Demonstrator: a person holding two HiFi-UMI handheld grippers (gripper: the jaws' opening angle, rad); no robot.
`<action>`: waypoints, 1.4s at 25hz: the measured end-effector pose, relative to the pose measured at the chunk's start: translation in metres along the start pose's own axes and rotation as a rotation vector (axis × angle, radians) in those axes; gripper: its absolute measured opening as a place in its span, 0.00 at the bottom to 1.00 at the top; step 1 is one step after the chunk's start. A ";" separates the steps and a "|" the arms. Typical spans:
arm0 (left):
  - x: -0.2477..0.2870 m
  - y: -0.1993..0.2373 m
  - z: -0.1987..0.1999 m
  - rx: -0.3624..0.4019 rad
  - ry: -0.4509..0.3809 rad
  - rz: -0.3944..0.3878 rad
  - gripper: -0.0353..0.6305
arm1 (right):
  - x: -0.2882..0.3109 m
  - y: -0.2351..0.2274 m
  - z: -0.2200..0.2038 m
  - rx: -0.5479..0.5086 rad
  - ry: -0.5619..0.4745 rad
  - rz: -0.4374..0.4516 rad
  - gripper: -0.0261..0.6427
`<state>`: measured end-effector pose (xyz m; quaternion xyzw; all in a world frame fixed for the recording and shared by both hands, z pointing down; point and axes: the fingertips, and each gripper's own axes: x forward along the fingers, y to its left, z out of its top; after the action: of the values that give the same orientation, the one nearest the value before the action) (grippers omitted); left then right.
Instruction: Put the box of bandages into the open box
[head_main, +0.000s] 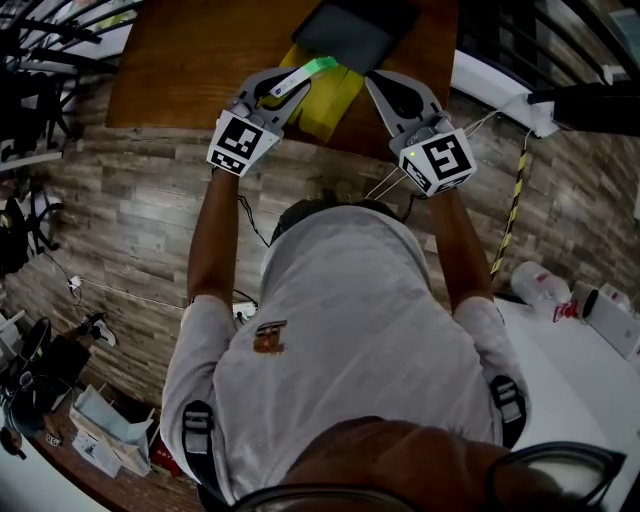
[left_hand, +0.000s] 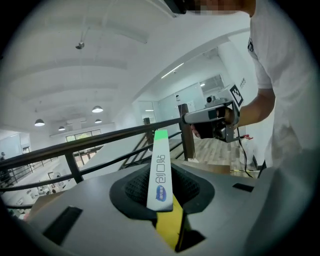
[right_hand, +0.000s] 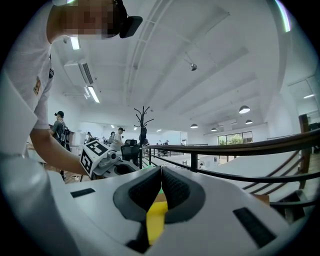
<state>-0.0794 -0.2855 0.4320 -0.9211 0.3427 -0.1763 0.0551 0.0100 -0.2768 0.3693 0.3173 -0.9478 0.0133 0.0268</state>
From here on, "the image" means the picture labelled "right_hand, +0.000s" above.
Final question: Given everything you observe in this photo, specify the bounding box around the black coat rack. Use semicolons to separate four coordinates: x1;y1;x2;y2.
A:
133;105;155;171

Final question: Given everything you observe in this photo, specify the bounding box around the person's white shirt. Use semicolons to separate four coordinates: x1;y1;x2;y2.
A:
0;0;60;131

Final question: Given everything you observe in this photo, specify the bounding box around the yellow object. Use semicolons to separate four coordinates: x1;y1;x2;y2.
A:
145;200;169;246

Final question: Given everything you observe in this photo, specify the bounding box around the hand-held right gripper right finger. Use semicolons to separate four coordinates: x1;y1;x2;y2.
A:
149;166;299;256

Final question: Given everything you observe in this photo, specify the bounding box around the metal ceiling spotlight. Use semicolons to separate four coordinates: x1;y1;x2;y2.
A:
184;51;198;72

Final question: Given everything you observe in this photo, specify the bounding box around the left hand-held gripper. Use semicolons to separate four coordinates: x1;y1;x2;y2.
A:
79;140;141;180

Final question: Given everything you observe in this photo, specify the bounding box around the black mesh office chair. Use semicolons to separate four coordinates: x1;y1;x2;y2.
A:
120;139;141;166

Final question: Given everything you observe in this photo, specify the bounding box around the person's left forearm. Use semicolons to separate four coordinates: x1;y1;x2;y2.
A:
29;126;94;176

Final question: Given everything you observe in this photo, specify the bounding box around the black head camera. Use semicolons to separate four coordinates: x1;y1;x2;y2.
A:
113;0;144;40

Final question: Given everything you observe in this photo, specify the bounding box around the ceiling tube light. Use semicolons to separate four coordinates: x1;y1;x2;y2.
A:
69;36;81;51
86;85;101;104

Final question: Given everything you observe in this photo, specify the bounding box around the brown wooden post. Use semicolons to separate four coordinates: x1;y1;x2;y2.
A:
298;113;311;190

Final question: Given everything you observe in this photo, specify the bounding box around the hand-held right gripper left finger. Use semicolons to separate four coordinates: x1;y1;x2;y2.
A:
59;165;164;256

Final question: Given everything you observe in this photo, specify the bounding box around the window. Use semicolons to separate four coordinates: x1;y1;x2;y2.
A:
217;131;254;146

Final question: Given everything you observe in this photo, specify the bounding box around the black metal railing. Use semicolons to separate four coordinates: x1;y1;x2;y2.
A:
141;128;320;201

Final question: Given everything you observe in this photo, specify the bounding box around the ceiling air conditioner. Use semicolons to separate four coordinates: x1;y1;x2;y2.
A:
63;59;95;87

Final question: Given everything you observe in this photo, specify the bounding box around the person's head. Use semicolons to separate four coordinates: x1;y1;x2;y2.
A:
46;0;121;45

